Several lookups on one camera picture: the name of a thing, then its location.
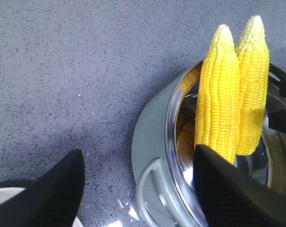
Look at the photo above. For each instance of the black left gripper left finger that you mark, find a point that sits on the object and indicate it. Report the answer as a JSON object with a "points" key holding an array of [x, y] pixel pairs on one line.
{"points": [[51, 201]]}

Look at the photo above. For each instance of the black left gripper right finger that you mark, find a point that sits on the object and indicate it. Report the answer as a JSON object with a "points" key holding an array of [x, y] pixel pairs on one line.
{"points": [[230, 198]]}

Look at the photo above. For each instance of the yellow corn cob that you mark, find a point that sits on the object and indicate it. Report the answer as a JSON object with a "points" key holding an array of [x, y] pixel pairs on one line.
{"points": [[253, 55], [218, 95]]}

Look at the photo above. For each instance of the beige round plate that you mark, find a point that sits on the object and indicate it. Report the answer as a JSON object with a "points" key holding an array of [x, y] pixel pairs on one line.
{"points": [[8, 193]]}

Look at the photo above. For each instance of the grey-green electric cooking pot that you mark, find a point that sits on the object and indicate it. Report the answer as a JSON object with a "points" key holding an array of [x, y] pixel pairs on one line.
{"points": [[163, 150]]}

